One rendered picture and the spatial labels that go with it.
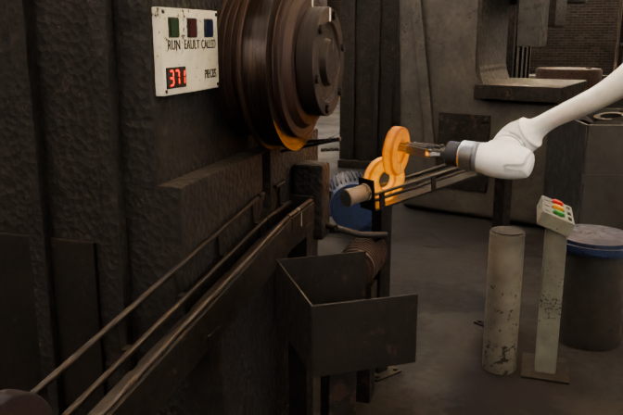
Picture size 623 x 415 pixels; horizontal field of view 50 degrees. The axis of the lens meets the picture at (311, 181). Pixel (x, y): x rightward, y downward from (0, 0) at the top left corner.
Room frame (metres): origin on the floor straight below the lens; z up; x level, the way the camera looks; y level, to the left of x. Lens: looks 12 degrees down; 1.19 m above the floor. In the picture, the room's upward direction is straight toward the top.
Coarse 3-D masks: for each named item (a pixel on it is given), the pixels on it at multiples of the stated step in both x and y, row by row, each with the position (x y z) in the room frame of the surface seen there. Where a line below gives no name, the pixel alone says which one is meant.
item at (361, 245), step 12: (360, 240) 2.08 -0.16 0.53; (372, 240) 2.10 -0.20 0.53; (348, 252) 1.99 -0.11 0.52; (372, 252) 2.00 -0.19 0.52; (384, 252) 2.10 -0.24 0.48; (372, 264) 1.97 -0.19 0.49; (372, 276) 1.97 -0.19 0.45; (372, 288) 1.99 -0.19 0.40; (360, 372) 1.99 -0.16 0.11; (372, 372) 2.02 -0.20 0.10; (360, 384) 1.99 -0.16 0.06; (372, 384) 2.02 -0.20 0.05; (360, 396) 1.99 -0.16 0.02
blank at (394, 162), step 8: (392, 128) 2.06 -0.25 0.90; (400, 128) 2.06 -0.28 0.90; (392, 136) 2.03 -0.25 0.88; (400, 136) 2.06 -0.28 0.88; (408, 136) 2.11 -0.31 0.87; (384, 144) 2.02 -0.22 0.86; (392, 144) 2.01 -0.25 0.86; (384, 152) 2.02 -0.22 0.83; (392, 152) 2.01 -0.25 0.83; (400, 152) 2.10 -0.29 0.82; (384, 160) 2.02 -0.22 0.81; (392, 160) 2.01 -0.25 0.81; (400, 160) 2.08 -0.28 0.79; (384, 168) 2.03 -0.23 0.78; (392, 168) 2.02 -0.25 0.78; (400, 168) 2.08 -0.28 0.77
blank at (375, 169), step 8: (376, 160) 2.19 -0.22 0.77; (368, 168) 2.19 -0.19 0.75; (376, 168) 2.18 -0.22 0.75; (368, 176) 2.17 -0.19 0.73; (376, 176) 2.18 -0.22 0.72; (392, 176) 2.23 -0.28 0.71; (400, 176) 2.23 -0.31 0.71; (376, 184) 2.18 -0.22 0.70; (392, 184) 2.22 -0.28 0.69; (392, 192) 2.21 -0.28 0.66
